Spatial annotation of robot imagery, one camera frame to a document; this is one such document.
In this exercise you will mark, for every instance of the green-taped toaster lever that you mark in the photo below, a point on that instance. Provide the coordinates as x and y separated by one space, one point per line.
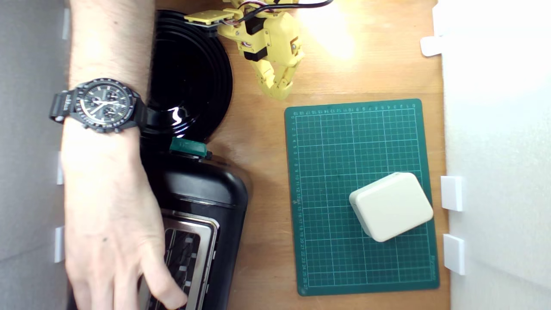
187 146

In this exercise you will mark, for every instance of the black two-slot toaster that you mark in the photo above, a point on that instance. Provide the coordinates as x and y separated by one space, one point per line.
202 185

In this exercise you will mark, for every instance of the person's hand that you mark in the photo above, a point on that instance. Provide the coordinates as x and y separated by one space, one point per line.
103 215

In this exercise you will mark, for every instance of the black plate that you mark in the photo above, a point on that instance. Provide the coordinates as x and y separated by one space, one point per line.
193 77

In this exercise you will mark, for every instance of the green cutting mat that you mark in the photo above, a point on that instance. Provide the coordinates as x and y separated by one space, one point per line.
344 142

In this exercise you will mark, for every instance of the white block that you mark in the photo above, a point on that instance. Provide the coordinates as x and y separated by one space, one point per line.
391 206

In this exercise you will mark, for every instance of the black wristwatch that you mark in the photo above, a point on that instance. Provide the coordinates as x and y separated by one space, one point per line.
103 103

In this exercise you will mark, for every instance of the yellow wrist camera mount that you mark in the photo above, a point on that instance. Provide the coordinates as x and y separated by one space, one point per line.
208 17

